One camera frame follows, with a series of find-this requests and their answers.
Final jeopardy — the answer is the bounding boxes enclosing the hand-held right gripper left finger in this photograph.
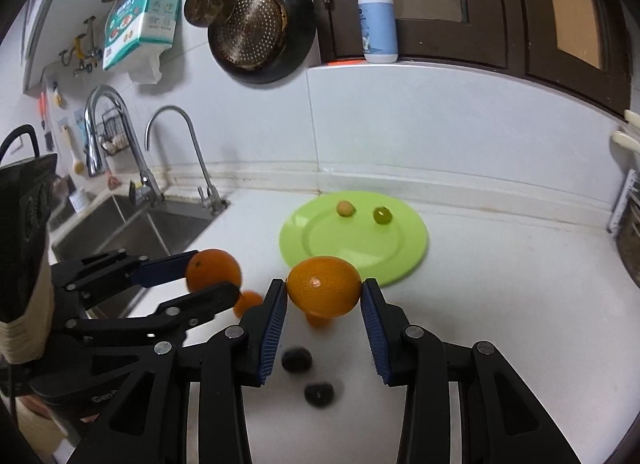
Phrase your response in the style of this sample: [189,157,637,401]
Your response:
[62,278,290,464]

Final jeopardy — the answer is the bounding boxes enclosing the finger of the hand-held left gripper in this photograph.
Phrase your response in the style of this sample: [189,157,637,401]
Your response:
[65,283,242,345]
[50,250,203,295]

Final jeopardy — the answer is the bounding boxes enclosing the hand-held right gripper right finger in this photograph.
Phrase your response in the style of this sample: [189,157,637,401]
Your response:
[361,278,583,464]

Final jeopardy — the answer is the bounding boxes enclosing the large orange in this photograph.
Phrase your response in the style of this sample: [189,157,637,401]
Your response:
[185,249,242,305]
[286,256,363,319]

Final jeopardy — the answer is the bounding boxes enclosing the dark purple fruit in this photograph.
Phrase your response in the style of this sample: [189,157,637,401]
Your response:
[304,381,336,408]
[281,348,314,374]

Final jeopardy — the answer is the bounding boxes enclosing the green plate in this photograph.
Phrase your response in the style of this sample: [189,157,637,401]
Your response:
[278,191,430,287]

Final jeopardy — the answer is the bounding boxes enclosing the stainless steel sink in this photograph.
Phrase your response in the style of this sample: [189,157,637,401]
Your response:
[47,191,228,319]

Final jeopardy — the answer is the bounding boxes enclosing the thin gooseneck faucet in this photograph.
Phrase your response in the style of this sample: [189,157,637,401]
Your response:
[145,104,226,215]

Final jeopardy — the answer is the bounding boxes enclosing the yellow dish brush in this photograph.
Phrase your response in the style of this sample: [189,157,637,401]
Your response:
[60,121,86,175]

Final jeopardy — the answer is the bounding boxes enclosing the chrome pull-down faucet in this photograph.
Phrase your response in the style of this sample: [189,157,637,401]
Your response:
[84,84,166,207]

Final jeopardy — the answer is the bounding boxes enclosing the teal white box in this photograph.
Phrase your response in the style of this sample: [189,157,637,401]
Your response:
[102,0,183,84]

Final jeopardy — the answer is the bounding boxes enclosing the black frying pan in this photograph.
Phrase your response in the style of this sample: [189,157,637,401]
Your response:
[207,0,317,84]

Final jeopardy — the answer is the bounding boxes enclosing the white utensil rack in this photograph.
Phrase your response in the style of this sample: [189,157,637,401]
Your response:
[607,164,640,239]

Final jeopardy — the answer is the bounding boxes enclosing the blue pump soap bottle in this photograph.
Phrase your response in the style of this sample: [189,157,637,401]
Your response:
[357,0,399,64]

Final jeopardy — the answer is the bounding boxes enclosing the black cable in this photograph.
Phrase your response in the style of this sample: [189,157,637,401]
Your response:
[0,125,42,159]

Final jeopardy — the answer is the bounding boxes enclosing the black wire rack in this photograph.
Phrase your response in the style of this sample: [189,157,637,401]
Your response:
[100,111,132,157]

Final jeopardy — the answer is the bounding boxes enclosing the wall water taps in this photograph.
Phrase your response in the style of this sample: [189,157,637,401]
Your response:
[59,16,103,77]

